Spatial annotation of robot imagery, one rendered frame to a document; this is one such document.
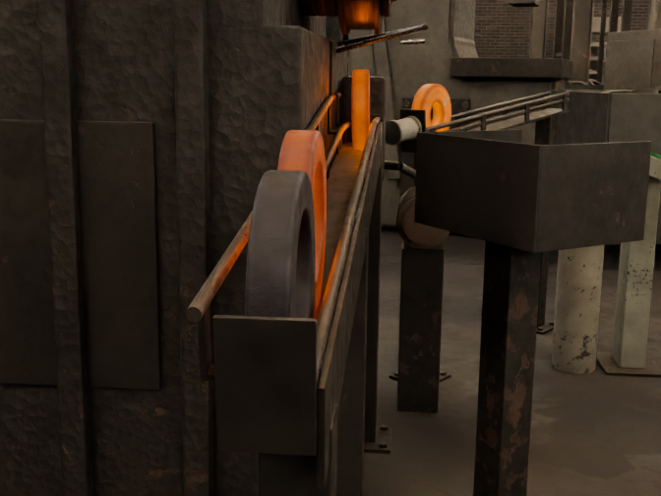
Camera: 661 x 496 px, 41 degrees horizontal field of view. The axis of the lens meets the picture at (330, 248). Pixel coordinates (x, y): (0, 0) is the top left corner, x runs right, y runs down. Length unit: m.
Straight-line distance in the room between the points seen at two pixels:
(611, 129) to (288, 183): 3.18
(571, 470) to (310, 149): 1.26
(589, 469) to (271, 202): 1.41
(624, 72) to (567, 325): 3.90
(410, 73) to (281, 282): 3.88
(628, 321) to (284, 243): 2.00
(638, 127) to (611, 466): 2.11
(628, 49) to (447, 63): 2.05
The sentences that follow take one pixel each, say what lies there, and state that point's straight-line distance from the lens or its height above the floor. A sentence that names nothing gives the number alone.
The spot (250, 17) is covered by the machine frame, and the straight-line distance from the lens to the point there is 1.32.
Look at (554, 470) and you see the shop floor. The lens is 1.94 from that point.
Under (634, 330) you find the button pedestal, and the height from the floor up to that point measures 0.12.
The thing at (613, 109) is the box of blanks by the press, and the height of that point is 0.67.
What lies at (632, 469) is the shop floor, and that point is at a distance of 2.00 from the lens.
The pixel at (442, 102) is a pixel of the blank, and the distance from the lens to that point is 2.30.
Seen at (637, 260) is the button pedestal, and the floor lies 0.32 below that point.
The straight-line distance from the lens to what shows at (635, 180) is 1.27.
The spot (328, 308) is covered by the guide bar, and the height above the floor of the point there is 0.60.
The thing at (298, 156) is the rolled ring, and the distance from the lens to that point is 0.83.
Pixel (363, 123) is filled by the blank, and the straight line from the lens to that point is 1.71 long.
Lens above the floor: 0.81
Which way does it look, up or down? 11 degrees down
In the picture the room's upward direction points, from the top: 1 degrees clockwise
